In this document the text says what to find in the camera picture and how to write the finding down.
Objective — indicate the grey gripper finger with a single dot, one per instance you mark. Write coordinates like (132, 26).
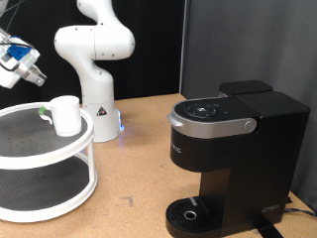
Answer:
(37, 72)
(34, 80)

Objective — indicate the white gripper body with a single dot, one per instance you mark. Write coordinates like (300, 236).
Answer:
(8, 79)

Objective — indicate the white mug with green tape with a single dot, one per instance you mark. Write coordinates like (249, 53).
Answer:
(67, 115)

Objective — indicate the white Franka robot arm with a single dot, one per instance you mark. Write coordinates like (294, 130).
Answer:
(95, 43)

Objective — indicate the black Keurig coffee machine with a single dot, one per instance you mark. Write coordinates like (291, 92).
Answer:
(251, 158)

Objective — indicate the white two-tier turntable shelf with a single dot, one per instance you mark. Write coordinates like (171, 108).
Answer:
(43, 158)

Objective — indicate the black backdrop curtain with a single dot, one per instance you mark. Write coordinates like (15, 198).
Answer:
(155, 49)

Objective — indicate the grey partition panel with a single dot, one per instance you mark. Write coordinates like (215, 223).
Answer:
(264, 39)

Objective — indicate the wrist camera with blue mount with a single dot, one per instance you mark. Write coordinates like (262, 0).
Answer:
(18, 53)

